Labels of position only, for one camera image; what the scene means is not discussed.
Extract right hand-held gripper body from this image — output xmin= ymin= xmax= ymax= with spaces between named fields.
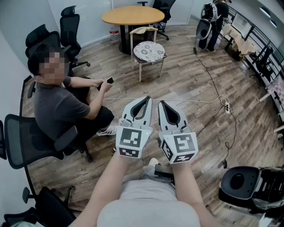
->
xmin=158 ymin=125 xmax=199 ymax=164

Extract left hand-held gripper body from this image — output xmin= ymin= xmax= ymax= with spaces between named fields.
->
xmin=115 ymin=117 xmax=153 ymax=159

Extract light wooden chair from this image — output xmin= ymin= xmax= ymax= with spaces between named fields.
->
xmin=129 ymin=26 xmax=167 ymax=82

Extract person's left forearm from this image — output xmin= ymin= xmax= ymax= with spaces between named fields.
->
xmin=68 ymin=153 xmax=134 ymax=227

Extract person's right forearm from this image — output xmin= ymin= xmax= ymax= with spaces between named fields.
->
xmin=170 ymin=163 xmax=225 ymax=227

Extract black mesh office chair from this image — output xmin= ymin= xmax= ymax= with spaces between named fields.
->
xmin=137 ymin=0 xmax=176 ymax=41
xmin=59 ymin=5 xmax=91 ymax=67
xmin=0 ymin=119 xmax=7 ymax=160
xmin=4 ymin=74 xmax=93 ymax=170
xmin=0 ymin=185 xmax=76 ymax=227
xmin=25 ymin=23 xmax=62 ymax=59

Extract black waist box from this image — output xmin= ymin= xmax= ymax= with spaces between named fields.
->
xmin=154 ymin=164 xmax=176 ymax=184

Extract person's grey trousers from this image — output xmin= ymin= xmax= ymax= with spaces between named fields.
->
xmin=123 ymin=165 xmax=176 ymax=189

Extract person's grey shirt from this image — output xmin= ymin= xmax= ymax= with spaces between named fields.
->
xmin=97 ymin=179 xmax=201 ymax=227

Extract grey shell backpack rig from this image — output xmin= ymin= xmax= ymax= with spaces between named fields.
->
xmin=218 ymin=165 xmax=284 ymax=219

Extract clear water bottle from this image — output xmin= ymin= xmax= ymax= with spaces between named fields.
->
xmin=109 ymin=23 xmax=120 ymax=36

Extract beige table cloth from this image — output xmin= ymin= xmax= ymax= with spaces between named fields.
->
xmin=222 ymin=23 xmax=259 ymax=57

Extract round wooden table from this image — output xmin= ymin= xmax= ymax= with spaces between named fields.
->
xmin=101 ymin=6 xmax=165 ymax=55

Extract black equipment stand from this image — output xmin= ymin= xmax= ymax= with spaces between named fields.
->
xmin=250 ymin=46 xmax=275 ymax=83

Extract checkered cloth wooden bench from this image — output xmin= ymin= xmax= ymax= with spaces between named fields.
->
xmin=259 ymin=76 xmax=284 ymax=142

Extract black framed white board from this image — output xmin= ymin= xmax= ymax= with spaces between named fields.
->
xmin=231 ymin=12 xmax=256 ymax=41

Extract black metal railing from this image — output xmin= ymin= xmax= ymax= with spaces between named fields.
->
xmin=228 ymin=5 xmax=284 ymax=89

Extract white extension cable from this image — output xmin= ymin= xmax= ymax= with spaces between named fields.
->
xmin=90 ymin=94 xmax=230 ymax=107

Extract thin black cable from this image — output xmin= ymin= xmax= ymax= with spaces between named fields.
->
xmin=197 ymin=105 xmax=224 ymax=137

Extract black power adapter cable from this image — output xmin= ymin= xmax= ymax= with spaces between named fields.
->
xmin=218 ymin=110 xmax=237 ymax=169
xmin=193 ymin=37 xmax=228 ymax=109

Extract black desk frame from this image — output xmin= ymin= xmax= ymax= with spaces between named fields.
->
xmin=224 ymin=36 xmax=242 ymax=62

